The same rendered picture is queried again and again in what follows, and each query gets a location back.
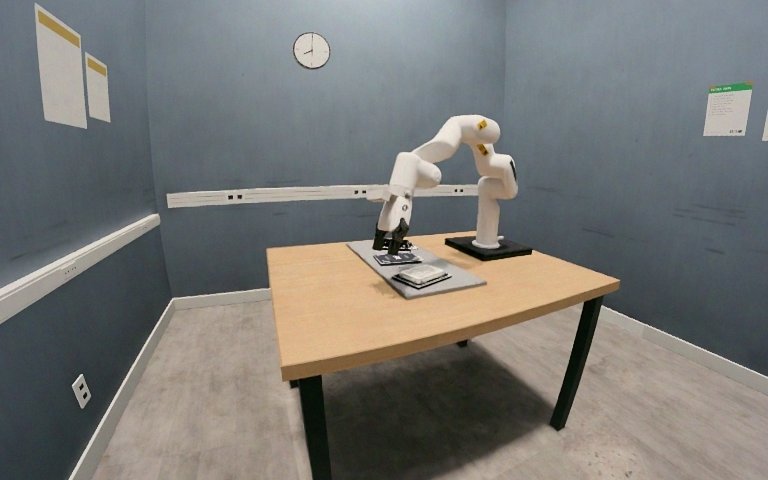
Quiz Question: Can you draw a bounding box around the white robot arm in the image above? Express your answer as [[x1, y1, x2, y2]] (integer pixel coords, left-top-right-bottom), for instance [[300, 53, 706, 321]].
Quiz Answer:
[[366, 115, 518, 249]]

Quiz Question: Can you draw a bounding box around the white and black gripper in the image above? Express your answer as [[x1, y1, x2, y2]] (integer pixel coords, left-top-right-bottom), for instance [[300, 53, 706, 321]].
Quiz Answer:
[[372, 195, 412, 256]]

